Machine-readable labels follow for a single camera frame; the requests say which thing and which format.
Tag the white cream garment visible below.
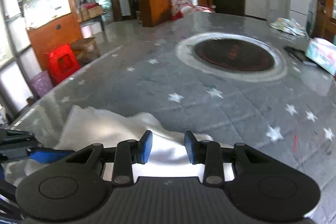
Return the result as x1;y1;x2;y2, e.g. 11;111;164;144
4;104;234;185

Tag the purple plastic basket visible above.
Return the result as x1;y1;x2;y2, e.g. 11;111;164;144
31;71;54;98

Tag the red plastic stool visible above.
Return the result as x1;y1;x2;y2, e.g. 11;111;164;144
47;44;80;85

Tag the grey star-patterned table cover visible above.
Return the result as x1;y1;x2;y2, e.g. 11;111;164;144
7;11;336;224

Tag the wooden stool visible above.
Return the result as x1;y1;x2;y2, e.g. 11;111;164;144
70;37;101;67

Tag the round black induction cooktop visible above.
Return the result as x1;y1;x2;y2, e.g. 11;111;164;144
175;32;288;83

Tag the black flat remote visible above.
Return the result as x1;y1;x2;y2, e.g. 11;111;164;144
284;46;309;63

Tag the tissue pack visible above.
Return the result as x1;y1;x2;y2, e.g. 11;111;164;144
305;38;336;76

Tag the crumpled patterned cloth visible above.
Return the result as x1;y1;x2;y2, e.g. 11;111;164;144
270;18;307;37

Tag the dark wood display cabinet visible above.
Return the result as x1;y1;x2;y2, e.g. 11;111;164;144
312;0;335;44

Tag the water dispenser with blue bottle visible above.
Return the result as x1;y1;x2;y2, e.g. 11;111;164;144
266;0;280;23

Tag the white refrigerator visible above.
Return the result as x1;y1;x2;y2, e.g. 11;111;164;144
288;0;311;28

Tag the polka dot play tent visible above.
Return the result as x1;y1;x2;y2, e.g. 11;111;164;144
171;0;212;21

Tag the orange wall cabinet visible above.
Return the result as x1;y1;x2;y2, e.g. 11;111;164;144
4;0;84;71

